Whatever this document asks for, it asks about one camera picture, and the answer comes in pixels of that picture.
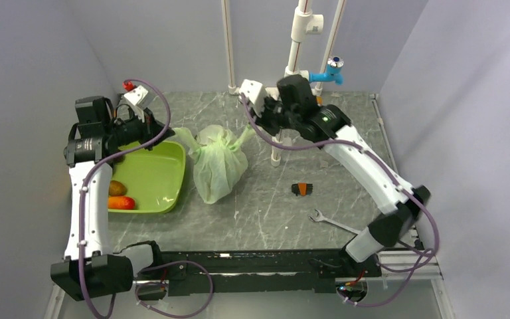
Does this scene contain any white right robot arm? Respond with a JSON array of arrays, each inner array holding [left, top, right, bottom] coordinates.
[[242, 74, 430, 276]]

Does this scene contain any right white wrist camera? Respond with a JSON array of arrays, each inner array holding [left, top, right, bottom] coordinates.
[[238, 79, 268, 117]]

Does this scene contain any brown fake kiwi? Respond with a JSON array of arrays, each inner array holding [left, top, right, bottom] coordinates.
[[108, 180, 128, 197]]

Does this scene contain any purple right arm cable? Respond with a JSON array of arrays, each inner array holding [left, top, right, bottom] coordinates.
[[240, 94, 441, 274]]

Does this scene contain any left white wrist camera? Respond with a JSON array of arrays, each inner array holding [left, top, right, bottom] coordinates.
[[122, 81, 155, 121]]

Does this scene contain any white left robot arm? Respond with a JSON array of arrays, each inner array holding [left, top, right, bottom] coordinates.
[[50, 94, 174, 301]]

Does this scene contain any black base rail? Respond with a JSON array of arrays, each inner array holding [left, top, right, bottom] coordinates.
[[138, 248, 382, 296]]

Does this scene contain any silver metal wrench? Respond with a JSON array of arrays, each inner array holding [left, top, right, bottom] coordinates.
[[308, 209, 361, 235]]

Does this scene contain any light green plastic bag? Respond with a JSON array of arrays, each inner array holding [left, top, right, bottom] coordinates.
[[173, 125, 255, 204]]

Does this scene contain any blue plastic faucet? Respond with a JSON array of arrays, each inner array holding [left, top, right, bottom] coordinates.
[[308, 56, 344, 85]]

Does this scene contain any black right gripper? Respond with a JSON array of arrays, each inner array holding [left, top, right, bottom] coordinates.
[[250, 94, 301, 137]]

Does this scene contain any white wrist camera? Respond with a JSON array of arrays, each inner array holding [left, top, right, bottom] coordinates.
[[122, 81, 155, 121], [238, 79, 268, 117]]

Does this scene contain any black orange small tool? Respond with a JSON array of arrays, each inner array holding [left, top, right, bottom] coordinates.
[[291, 183, 313, 196]]

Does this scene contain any green plastic basin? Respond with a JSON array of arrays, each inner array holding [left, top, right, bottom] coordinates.
[[108, 141, 186, 214]]

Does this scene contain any orange fake carrot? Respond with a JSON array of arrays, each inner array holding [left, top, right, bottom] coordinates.
[[108, 196, 136, 210]]

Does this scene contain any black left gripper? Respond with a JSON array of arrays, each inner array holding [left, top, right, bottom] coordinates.
[[104, 106, 175, 151]]

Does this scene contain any white PVC pipe frame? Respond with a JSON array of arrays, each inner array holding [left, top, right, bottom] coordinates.
[[220, 0, 348, 168]]

